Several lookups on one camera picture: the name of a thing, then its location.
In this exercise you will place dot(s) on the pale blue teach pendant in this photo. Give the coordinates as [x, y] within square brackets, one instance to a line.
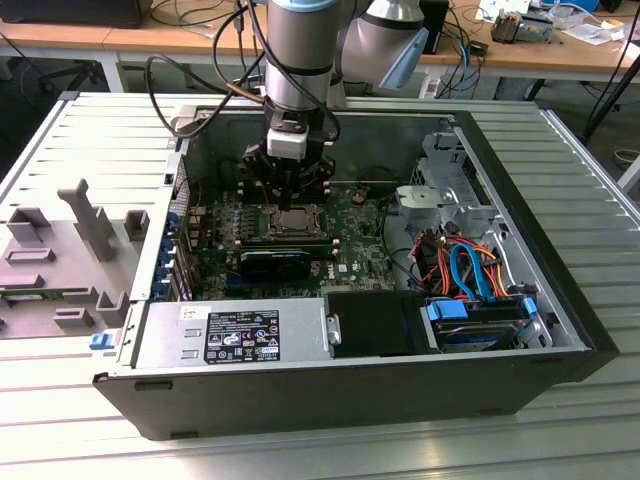
[407, 60]

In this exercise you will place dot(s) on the grey parts rack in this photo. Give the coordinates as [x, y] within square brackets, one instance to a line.
[60, 260]

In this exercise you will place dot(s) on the black case fan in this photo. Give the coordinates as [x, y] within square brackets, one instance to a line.
[229, 172]

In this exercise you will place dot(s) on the black plastic shroud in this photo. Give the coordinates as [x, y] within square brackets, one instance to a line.
[375, 325]

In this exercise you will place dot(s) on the white paper sheets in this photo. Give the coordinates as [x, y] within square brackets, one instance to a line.
[592, 32]

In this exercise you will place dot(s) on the black graphics card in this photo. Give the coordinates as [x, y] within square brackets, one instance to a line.
[275, 267]

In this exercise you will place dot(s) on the black flat device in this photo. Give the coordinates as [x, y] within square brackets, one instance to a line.
[75, 12]

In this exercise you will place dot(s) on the black PC case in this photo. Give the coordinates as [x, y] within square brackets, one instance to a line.
[325, 400]

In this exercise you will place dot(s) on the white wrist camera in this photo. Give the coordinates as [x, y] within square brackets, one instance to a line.
[286, 145]

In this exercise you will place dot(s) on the CPU socket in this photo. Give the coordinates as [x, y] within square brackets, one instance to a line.
[300, 234]

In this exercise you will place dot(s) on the silver CPU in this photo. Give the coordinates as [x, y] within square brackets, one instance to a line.
[296, 222]

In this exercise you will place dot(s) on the silver power supply unit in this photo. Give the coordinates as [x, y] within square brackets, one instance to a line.
[165, 345]

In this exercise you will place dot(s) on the black tripod leg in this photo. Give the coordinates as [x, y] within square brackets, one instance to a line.
[609, 100]

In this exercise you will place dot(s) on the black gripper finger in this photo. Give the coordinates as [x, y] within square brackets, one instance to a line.
[322, 175]
[257, 162]

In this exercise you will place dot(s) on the black box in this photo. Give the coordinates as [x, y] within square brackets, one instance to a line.
[435, 30]

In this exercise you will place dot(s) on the green motherboard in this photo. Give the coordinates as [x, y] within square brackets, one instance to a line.
[360, 245]

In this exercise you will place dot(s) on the metal drive cage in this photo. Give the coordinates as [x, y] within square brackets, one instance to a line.
[425, 197]

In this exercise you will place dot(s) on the wooden office desk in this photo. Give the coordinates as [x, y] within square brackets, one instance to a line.
[125, 37]
[550, 55]

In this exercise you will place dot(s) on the green RAM stick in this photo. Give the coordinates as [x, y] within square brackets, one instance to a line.
[25, 296]
[285, 246]

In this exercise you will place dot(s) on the hard disk in blue carrier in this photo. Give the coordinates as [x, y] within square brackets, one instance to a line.
[447, 312]

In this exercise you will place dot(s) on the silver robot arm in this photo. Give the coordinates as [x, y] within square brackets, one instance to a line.
[295, 60]

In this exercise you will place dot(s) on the grey desktop device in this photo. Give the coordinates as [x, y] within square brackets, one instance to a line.
[525, 30]

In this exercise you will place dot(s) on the black office chair base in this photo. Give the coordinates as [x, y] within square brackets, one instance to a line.
[65, 75]

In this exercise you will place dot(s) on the white power strip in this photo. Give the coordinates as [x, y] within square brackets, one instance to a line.
[429, 89]

